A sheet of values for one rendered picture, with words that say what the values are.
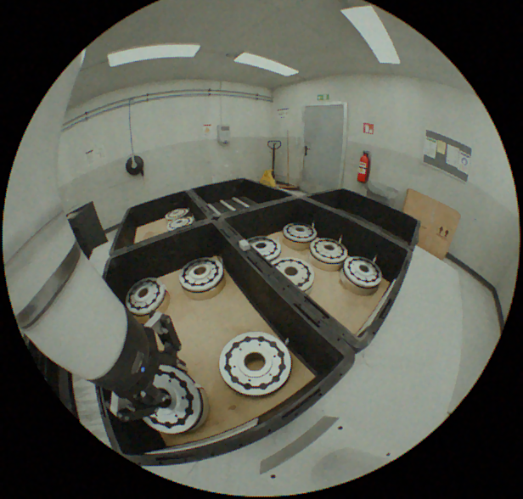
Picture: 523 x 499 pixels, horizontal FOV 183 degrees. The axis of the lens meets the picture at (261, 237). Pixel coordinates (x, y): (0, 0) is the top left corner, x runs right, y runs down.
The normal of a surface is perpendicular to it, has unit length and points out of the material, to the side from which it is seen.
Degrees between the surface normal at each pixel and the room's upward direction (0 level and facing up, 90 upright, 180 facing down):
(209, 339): 0
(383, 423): 0
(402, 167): 90
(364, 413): 0
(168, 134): 90
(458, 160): 90
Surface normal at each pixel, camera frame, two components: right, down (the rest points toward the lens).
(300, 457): -0.04, -0.83
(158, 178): 0.61, 0.42
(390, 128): -0.79, 0.34
